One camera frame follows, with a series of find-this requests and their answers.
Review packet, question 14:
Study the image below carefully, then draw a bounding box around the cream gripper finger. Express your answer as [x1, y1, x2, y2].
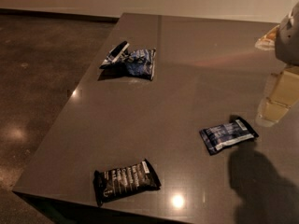
[255, 25, 279, 50]
[255, 65, 299, 127]

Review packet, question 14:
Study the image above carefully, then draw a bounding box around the black chocolate rxbar wrapper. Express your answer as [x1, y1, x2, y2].
[93, 160, 161, 206]

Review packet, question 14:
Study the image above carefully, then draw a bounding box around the blue blueberry rxbar wrapper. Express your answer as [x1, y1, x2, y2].
[199, 117, 259, 155]

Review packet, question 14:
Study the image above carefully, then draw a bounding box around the crumpled blue snack bag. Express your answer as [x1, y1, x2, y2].
[99, 41, 156, 80]

